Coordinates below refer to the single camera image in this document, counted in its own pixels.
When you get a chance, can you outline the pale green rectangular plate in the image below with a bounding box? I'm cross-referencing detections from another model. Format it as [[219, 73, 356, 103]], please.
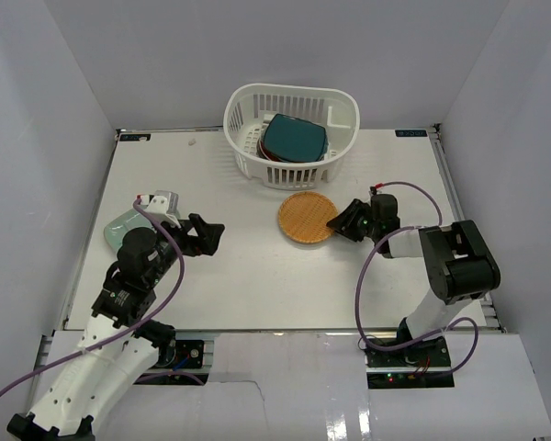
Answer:
[[104, 206, 179, 254]]

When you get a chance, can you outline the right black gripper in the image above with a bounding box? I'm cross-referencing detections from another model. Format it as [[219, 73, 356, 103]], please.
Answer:
[[327, 198, 380, 243]]

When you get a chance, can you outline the left blue table label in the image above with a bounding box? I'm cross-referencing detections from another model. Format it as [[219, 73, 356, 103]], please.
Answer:
[[118, 133, 151, 141]]

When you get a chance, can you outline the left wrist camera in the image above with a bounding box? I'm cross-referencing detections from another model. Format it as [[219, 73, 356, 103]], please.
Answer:
[[137, 190, 179, 225]]

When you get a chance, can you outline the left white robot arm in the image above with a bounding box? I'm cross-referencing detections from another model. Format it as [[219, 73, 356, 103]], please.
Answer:
[[6, 213, 225, 440]]

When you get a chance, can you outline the red rimmed cream plate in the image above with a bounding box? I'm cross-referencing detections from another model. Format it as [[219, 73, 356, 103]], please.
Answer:
[[257, 139, 281, 162]]

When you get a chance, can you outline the white plastic dish bin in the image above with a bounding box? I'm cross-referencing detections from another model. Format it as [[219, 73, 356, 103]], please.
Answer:
[[223, 83, 361, 190]]

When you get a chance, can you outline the right blue table label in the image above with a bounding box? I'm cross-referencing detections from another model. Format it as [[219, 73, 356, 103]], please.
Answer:
[[395, 130, 428, 138]]

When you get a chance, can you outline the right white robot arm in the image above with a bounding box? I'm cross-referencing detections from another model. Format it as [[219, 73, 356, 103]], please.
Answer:
[[327, 192, 500, 367]]

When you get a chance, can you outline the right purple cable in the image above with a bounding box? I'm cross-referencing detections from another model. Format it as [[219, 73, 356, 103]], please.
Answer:
[[355, 180, 480, 376]]

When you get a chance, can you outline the woven bamboo round plate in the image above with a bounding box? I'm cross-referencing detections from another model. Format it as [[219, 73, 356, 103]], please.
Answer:
[[277, 191, 339, 244]]

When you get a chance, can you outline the purple cable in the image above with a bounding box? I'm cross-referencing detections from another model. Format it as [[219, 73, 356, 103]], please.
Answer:
[[355, 180, 480, 376], [0, 197, 187, 437]]

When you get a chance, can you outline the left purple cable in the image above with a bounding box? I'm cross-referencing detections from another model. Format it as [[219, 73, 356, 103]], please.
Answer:
[[0, 197, 187, 437]]

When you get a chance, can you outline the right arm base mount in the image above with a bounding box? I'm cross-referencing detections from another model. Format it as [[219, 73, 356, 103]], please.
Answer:
[[357, 337, 455, 390]]

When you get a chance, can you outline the blue table label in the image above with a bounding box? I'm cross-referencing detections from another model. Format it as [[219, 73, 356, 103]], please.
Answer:
[[118, 133, 151, 141], [395, 130, 428, 138]]

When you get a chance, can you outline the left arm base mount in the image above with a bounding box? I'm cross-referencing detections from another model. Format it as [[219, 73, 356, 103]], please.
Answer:
[[136, 340, 208, 386]]

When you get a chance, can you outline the dark teal square plate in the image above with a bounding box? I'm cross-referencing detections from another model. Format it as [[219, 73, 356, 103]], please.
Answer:
[[260, 114, 329, 164]]

